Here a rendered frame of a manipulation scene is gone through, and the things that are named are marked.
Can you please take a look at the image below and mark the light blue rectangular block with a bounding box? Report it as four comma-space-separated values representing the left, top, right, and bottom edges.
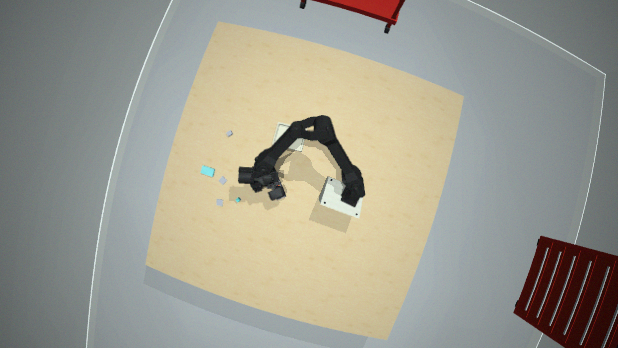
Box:
201, 165, 215, 177

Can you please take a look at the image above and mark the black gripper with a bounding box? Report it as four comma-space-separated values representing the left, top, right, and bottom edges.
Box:
266, 167, 285, 201

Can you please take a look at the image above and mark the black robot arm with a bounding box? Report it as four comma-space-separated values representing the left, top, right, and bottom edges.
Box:
238, 115, 365, 207

